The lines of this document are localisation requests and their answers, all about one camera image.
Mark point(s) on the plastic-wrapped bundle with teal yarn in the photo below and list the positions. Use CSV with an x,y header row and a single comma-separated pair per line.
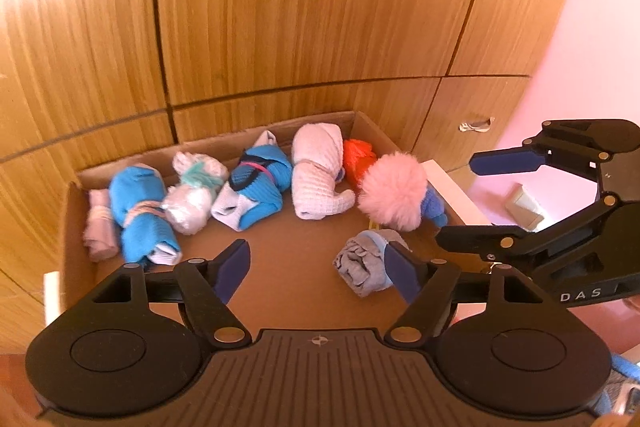
x,y
190,207

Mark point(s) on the bright blue sock bundle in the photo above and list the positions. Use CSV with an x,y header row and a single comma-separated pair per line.
x,y
137,197

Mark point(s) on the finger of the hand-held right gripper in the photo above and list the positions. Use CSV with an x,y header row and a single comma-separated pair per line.
x,y
480,239
505,161

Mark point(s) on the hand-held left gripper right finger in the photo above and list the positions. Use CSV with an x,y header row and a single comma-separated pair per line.
x,y
400,272

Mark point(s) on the grey sock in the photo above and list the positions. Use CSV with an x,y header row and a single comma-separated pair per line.
x,y
357,267

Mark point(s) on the wooden wardrobe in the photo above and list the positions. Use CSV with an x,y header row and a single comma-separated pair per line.
x,y
300,7

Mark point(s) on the pale ribbed sock bundle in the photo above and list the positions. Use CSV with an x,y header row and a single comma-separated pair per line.
x,y
315,177

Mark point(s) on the blue black white sock bundle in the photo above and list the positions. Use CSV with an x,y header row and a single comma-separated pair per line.
x,y
260,187

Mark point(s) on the beige small box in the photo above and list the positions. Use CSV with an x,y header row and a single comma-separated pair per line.
x,y
525,209

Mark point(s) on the light pink sock bundle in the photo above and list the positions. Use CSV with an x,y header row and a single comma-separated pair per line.
x,y
100,232

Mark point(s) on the cardboard box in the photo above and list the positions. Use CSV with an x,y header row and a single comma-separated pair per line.
x,y
290,257

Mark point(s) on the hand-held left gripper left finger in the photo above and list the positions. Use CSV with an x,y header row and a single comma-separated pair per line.
x,y
235,269

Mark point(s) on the orange sock bundle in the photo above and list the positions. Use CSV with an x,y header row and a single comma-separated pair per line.
x,y
357,159

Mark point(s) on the pink fluffy sock bundle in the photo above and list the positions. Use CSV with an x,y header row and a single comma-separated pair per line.
x,y
395,192

